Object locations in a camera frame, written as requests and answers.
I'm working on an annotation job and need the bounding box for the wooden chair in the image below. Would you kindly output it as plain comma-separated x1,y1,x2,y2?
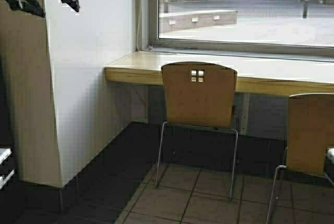
161,62,238,198
265,93,333,223

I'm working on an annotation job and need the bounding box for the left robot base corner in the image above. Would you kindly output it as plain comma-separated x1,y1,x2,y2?
1,147,15,189

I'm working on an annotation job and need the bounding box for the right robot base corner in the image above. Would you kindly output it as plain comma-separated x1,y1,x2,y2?
324,147,333,184

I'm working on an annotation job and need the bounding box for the long wooden window counter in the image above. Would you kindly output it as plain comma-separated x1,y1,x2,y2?
104,51,333,97

